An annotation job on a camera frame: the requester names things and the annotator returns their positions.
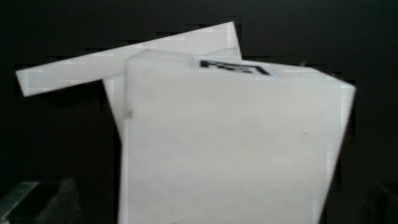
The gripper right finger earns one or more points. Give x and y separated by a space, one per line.
380 209

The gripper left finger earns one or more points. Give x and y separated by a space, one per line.
42 203

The white block with markers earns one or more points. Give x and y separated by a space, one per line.
234 131

